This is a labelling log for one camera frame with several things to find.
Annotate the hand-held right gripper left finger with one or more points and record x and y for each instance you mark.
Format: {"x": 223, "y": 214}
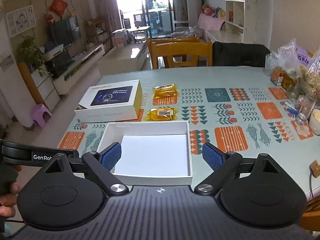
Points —
{"x": 111, "y": 156}

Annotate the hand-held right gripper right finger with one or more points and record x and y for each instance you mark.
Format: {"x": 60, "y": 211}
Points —
{"x": 212, "y": 156}

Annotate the white cardboard box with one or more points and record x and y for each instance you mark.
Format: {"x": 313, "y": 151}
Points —
{"x": 155, "y": 152}

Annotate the white tablet product box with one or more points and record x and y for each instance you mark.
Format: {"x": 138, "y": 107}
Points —
{"x": 110, "y": 97}

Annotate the yellow snack packet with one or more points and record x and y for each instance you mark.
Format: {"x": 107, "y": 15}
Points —
{"x": 165, "y": 91}
{"x": 161, "y": 113}

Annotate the patterned tablecloth desktop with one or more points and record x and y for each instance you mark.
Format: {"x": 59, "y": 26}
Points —
{"x": 175, "y": 78}

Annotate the person's left hand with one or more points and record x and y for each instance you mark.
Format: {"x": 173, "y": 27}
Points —
{"x": 6, "y": 206}

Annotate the purple plastic stool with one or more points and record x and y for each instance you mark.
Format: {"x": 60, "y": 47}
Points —
{"x": 40, "y": 113}

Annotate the wooden cabinet with white drawers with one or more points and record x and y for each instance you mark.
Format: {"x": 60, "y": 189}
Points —
{"x": 42, "y": 87}

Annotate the white television cabinet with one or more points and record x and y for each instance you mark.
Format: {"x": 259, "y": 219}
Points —
{"x": 80, "y": 66}

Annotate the small bottle with metal cap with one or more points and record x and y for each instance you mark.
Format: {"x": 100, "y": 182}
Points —
{"x": 300, "y": 118}

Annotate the white low bench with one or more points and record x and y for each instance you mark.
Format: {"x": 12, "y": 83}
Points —
{"x": 122, "y": 60}

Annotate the orange carton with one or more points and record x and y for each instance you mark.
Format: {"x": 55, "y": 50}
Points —
{"x": 277, "y": 76}

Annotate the green potted plant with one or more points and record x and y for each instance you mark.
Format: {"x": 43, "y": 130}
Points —
{"x": 30, "y": 52}

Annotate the beige power plug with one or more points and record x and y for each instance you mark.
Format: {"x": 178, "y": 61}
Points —
{"x": 315, "y": 168}

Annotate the black bag on chair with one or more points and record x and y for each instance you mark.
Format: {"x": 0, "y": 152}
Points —
{"x": 240, "y": 53}

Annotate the glass jar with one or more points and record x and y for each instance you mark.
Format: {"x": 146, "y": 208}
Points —
{"x": 307, "y": 106}

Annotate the white printer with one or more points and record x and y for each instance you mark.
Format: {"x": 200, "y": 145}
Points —
{"x": 53, "y": 51}

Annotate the white bowl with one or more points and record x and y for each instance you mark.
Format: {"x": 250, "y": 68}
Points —
{"x": 315, "y": 122}

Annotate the wooden chair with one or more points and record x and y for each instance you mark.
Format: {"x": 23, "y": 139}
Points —
{"x": 172, "y": 39}
{"x": 311, "y": 215}
{"x": 180, "y": 52}

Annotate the clear plastic snack bag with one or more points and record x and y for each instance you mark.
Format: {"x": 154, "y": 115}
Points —
{"x": 272, "y": 61}

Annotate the clear bag of puffed snacks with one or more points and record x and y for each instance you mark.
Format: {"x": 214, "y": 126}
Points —
{"x": 313, "y": 80}

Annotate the small children's table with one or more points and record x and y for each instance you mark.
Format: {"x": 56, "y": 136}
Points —
{"x": 138, "y": 31}

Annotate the flat screen television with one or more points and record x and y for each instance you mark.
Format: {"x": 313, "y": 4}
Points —
{"x": 66, "y": 31}

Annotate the clear bag with purple label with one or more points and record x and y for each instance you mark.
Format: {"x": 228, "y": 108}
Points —
{"x": 297, "y": 55}

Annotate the white wooden shelf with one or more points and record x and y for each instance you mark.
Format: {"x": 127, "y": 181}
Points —
{"x": 247, "y": 17}

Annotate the pile of stuffed toys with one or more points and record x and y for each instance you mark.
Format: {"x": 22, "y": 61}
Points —
{"x": 213, "y": 11}

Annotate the red hanging knot decoration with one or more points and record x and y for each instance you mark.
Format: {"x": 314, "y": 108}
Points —
{"x": 58, "y": 6}

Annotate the framed wall drawing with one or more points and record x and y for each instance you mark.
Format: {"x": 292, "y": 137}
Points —
{"x": 21, "y": 21}

